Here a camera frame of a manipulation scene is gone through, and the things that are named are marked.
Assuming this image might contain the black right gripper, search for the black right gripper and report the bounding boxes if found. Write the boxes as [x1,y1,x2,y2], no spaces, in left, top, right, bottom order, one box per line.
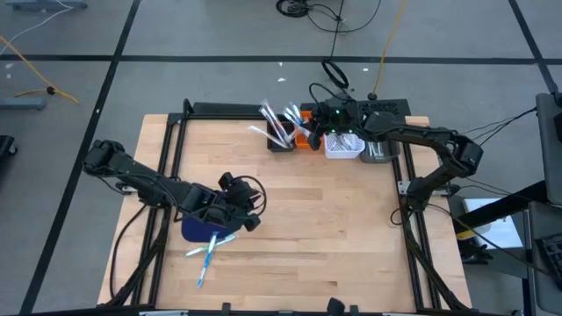
[306,98,368,153]

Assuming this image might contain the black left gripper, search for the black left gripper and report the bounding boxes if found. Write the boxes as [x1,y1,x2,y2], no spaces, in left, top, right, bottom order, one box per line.
[182,171,268,233]

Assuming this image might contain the green white bagged toothbrush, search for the green white bagged toothbrush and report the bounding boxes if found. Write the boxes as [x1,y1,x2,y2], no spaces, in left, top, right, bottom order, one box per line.
[332,133,357,151]
[184,234,238,258]

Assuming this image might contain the blue white bagged toothbrush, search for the blue white bagged toothbrush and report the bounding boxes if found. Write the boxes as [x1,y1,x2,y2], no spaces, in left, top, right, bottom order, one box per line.
[287,102,305,133]
[196,231,220,290]
[283,111,311,138]

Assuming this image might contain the orange white bagged toothbrush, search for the orange white bagged toothbrush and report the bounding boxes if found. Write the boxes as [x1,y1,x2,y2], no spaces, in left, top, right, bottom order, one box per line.
[256,107,289,146]
[261,98,291,144]
[248,125,291,150]

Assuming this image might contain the orange slotted plastic basket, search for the orange slotted plastic basket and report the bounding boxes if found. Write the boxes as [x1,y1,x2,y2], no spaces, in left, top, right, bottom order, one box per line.
[293,109,313,150]

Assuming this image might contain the white perforated plastic basket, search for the white perforated plastic basket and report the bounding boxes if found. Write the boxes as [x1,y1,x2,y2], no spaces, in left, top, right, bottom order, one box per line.
[323,133,366,160]

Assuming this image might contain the black slotted plastic basket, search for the black slotted plastic basket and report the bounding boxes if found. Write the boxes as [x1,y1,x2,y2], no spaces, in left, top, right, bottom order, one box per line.
[266,118,296,154]

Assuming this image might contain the navy blue cloth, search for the navy blue cloth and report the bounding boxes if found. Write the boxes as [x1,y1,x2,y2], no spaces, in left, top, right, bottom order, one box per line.
[181,214,238,244]

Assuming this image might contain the black vented box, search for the black vented box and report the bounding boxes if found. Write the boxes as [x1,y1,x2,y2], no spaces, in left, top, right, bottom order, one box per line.
[357,98,412,119]

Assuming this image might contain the black flat plate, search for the black flat plate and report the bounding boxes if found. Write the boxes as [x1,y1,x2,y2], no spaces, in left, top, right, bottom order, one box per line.
[191,101,265,117]

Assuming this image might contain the black metal bar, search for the black metal bar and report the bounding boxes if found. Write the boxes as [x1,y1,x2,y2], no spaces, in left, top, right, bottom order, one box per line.
[451,179,550,229]

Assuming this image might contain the white box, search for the white box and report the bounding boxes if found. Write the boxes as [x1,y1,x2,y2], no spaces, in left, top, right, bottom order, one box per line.
[463,197,523,251]

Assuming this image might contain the grey furniture foot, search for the grey furniture foot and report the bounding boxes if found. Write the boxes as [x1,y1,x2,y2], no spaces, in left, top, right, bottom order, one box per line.
[4,0,89,12]
[0,97,47,111]

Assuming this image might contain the black keyboard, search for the black keyboard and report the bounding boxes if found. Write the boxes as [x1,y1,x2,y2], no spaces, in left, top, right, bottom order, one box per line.
[537,234,562,282]

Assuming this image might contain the yellow power cable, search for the yellow power cable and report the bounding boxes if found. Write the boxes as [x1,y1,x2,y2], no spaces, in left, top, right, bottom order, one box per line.
[0,34,81,106]
[371,0,407,101]

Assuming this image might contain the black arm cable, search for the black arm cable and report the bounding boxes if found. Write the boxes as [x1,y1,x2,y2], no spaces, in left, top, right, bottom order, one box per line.
[108,204,148,299]

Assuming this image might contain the black floor cable coil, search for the black floor cable coil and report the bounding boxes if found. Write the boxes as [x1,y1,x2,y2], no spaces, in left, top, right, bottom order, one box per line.
[275,0,311,18]

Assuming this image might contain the black side cables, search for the black side cables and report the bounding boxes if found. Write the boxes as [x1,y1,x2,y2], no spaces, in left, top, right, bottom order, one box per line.
[460,107,539,148]

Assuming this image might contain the white floor cable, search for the white floor cable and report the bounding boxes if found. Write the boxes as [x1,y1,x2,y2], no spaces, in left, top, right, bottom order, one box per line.
[0,0,76,45]

